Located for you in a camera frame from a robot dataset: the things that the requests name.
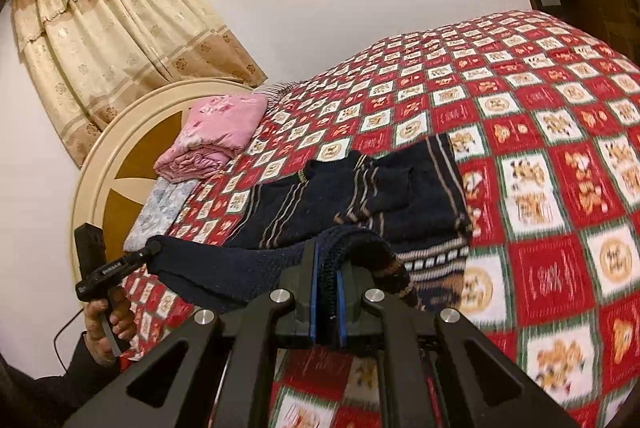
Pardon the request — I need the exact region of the cream wooden headboard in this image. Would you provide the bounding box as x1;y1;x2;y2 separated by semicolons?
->
70;77;261;279

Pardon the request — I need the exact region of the person's left hand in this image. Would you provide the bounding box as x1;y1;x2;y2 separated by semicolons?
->
82;294;137;366

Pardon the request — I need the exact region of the black cable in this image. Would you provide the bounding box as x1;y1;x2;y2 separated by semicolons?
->
52;308;88;371

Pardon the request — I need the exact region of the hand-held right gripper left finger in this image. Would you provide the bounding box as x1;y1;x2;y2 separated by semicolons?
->
62;238;319;428

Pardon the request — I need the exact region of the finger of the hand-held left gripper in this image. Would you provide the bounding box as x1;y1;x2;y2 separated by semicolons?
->
120;241;163;271

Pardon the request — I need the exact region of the beige floral curtain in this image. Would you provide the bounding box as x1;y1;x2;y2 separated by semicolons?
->
11;0;268;169

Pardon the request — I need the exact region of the bed with red checked bedspread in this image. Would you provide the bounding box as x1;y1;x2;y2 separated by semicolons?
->
120;10;640;428

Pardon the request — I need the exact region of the grey floral pillow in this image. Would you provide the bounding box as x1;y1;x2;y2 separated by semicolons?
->
123;178;201;254

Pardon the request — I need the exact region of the folded pink blanket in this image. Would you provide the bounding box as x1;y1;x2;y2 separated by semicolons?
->
154;94;268;183

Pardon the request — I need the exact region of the person's left forearm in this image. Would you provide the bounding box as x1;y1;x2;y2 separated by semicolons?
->
0;333;121;428

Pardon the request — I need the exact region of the navy patterned knit sweater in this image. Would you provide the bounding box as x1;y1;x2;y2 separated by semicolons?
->
145;133;473;314

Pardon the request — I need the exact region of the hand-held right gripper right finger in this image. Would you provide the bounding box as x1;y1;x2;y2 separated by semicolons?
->
335;257;581;428

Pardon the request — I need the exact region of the striped pillow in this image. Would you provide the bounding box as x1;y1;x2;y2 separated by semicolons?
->
252;81;301;102

